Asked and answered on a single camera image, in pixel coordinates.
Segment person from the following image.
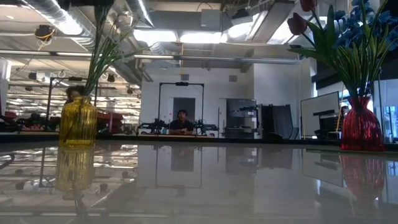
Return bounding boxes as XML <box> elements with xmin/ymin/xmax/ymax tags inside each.
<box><xmin>64</xmin><ymin>85</ymin><xmax>87</xmax><ymax>105</ymax></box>
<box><xmin>169</xmin><ymin>108</ymin><xmax>195</xmax><ymax>136</ymax></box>

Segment red storage bins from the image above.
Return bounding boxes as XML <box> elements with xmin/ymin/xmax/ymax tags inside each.
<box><xmin>98</xmin><ymin>111</ymin><xmax>124</xmax><ymax>134</ymax></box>

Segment grey ceiling box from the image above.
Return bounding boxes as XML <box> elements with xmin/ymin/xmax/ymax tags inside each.
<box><xmin>200</xmin><ymin>9</ymin><xmax>222</xmax><ymax>28</ymax></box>

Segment blue artificial flower bunch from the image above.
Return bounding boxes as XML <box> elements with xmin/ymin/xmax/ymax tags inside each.
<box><xmin>333</xmin><ymin>0</ymin><xmax>398</xmax><ymax>100</ymax></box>

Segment black tripod stand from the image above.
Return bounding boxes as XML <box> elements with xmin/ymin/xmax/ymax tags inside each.
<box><xmin>376</xmin><ymin>73</ymin><xmax>384</xmax><ymax>138</ymax></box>

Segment long grey ceiling pipe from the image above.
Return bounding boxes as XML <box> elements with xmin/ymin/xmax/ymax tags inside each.
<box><xmin>0</xmin><ymin>49</ymin><xmax>302</xmax><ymax>65</ymax></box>

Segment black metal camera frame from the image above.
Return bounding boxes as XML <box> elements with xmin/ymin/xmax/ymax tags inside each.
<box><xmin>49</xmin><ymin>77</ymin><xmax>100</xmax><ymax>108</ymax></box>
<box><xmin>157</xmin><ymin>82</ymin><xmax>205</xmax><ymax>135</ymax></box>

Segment dark red artificial tulip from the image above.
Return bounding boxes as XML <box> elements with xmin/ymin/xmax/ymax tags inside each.
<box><xmin>287</xmin><ymin>12</ymin><xmax>355</xmax><ymax>94</ymax></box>
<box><xmin>300</xmin><ymin>0</ymin><xmax>358</xmax><ymax>94</ymax></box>

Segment small silver ventilation duct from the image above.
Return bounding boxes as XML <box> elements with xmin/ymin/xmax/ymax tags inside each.
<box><xmin>125</xmin><ymin>0</ymin><xmax>155</xmax><ymax>28</ymax></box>

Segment grey door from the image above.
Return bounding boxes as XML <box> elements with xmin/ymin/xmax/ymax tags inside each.
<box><xmin>172</xmin><ymin>97</ymin><xmax>197</xmax><ymax>123</ymax></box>

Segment black ceiling cable reel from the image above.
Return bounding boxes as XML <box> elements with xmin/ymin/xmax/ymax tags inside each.
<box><xmin>33</xmin><ymin>24</ymin><xmax>56</xmax><ymax>43</ymax></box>

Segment black monitor screen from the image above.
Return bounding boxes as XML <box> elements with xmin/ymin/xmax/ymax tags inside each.
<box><xmin>226</xmin><ymin>98</ymin><xmax>257</xmax><ymax>118</ymax></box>

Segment red ribbed glass vase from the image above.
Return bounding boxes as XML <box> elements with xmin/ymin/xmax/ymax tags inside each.
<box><xmin>340</xmin><ymin>96</ymin><xmax>387</xmax><ymax>152</ymax></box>

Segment black standing panel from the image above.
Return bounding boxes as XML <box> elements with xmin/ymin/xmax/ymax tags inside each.
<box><xmin>260</xmin><ymin>103</ymin><xmax>294</xmax><ymax>139</ymax></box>

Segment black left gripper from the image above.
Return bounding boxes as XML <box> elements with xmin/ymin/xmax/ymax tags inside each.
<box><xmin>57</xmin><ymin>0</ymin><xmax>116</xmax><ymax>7</ymax></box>

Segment white board with dark frame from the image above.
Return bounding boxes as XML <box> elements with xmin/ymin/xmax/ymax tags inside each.
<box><xmin>300</xmin><ymin>91</ymin><xmax>341</xmax><ymax>138</ymax></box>

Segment yellow ribbed glass vase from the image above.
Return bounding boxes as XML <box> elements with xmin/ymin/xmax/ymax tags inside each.
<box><xmin>58</xmin><ymin>95</ymin><xmax>98</xmax><ymax>147</ymax></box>

